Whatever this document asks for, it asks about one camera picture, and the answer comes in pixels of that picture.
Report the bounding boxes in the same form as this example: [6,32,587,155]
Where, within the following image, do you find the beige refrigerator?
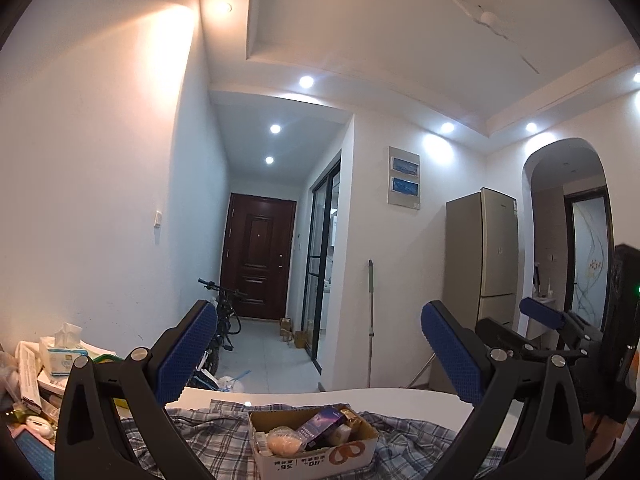
[446,187,519,341]

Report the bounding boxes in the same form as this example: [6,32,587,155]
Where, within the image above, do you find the blue plaid cloth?
[117,400,506,480]

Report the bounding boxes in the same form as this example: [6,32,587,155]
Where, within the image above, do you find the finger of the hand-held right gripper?
[519,296,606,346]
[475,317,568,361]

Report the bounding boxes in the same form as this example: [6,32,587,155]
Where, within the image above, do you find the plastic bags on floor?
[187,350,246,391]

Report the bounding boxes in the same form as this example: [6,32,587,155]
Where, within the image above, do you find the tablet in pink case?
[10,425,56,480]

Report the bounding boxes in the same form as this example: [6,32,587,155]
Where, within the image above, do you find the patterned glass door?
[565,187,613,321]

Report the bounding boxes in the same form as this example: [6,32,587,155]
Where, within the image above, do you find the bagged bread bun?
[266,426,306,456]

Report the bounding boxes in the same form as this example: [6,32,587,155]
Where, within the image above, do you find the purple blue small box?
[295,406,351,451]

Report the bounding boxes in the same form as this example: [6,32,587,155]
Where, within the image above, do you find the pale green packet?
[80,340,121,358]

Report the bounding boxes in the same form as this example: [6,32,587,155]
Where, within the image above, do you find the grey mop handle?
[366,259,376,389]

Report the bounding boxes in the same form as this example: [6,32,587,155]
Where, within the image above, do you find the printed cardboard box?
[247,403,379,480]

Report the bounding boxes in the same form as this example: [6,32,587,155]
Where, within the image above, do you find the grey electrical panel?
[388,146,421,209]

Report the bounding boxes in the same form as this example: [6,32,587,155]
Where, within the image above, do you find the wooden sticks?
[405,352,436,389]

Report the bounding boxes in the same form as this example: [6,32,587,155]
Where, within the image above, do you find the yellow container with green rim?
[90,354,131,406]

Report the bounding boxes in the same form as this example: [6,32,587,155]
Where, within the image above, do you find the white tissue pack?
[39,322,90,376]

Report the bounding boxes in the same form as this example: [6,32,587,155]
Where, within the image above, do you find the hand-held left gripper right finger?
[420,301,587,480]

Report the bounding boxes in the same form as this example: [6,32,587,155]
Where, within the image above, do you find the white printed flat box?
[15,341,43,413]

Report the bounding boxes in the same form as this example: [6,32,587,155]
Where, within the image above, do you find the dark brown entrance door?
[220,192,297,321]

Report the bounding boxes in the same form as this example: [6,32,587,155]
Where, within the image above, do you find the black framed glass sliding door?
[301,160,342,361]

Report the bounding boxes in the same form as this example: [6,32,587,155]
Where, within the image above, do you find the black bicycle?
[197,278,248,376]

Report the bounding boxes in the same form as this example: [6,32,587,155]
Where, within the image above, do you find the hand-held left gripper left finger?
[54,299,219,480]

